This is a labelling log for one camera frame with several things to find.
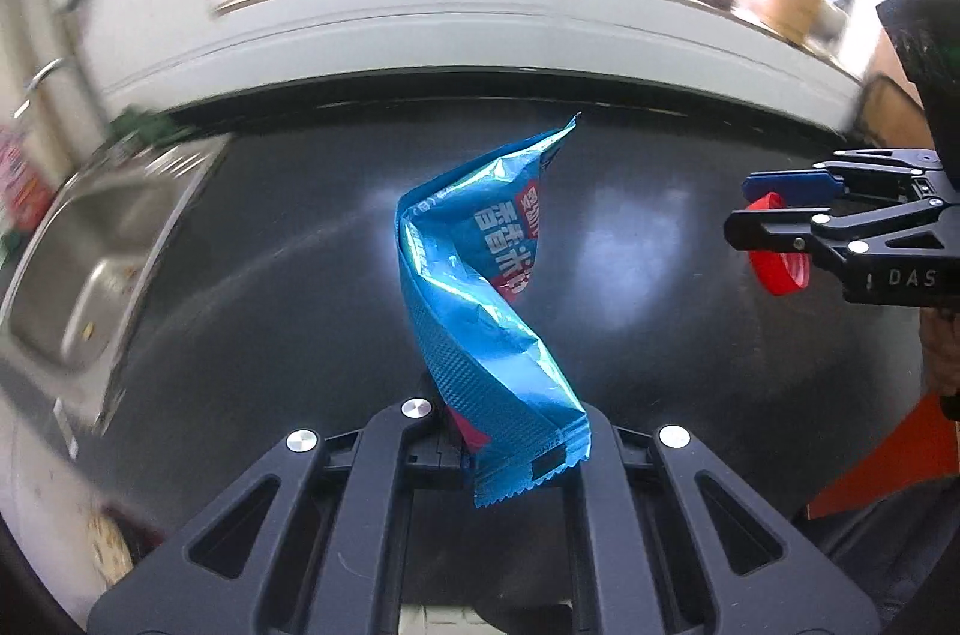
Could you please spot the steel faucet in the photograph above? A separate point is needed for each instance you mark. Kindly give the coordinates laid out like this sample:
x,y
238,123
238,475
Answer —
x,y
52,80

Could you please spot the red label bottle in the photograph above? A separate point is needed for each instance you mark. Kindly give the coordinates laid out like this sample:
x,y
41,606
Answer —
x,y
21,185

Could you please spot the red bottle cap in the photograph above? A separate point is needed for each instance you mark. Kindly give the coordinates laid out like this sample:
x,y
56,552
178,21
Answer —
x,y
784,275

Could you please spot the green scouring pad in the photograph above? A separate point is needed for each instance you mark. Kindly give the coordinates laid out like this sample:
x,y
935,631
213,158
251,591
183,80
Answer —
x,y
146,128

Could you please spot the steel sink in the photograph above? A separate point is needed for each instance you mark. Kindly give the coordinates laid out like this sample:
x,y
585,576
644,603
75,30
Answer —
x,y
90,260

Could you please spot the orange box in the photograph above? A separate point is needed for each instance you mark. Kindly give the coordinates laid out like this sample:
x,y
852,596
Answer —
x,y
892,462

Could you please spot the blue snack wrapper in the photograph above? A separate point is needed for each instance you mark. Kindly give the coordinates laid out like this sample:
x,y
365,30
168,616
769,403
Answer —
x,y
480,320

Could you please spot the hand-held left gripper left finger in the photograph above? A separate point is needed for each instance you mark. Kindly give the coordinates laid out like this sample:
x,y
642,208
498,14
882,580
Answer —
x,y
390,455

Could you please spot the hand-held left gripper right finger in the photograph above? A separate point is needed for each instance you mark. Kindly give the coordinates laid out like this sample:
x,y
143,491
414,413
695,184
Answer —
x,y
609,530

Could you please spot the person's right hand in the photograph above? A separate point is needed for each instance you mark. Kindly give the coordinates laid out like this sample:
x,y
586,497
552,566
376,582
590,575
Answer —
x,y
941,350

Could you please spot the cardboard box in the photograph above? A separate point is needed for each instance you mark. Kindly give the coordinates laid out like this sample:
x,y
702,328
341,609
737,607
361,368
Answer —
x,y
892,102

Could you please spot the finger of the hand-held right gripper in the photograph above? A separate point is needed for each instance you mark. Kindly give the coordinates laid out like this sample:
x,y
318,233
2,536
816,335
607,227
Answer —
x,y
825,230
787,186

